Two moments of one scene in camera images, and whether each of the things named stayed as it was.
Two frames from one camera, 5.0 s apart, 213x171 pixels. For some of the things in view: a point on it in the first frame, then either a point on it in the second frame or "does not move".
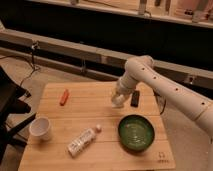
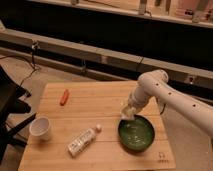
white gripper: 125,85 to 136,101
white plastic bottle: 82,140 does not move
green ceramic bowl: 136,133 does not move
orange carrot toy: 64,97 does not move
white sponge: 119,101 to 128,114
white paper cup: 39,127 does not move
